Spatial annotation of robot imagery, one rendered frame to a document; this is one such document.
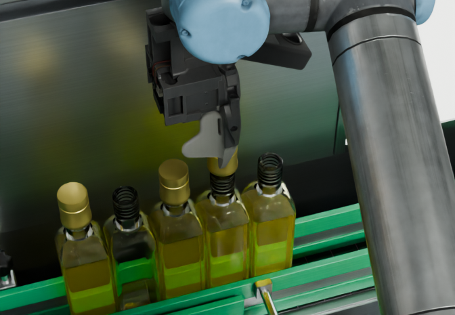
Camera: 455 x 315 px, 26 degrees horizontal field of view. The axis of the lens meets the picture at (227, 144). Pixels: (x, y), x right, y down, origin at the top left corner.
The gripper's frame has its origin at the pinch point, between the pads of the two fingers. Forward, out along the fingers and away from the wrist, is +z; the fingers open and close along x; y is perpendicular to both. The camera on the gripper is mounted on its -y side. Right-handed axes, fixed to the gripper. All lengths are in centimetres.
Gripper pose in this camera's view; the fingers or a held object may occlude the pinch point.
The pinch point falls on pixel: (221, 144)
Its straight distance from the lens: 110.8
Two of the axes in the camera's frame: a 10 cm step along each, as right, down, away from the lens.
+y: -9.5, 2.3, -2.1
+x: 3.1, 6.9, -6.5
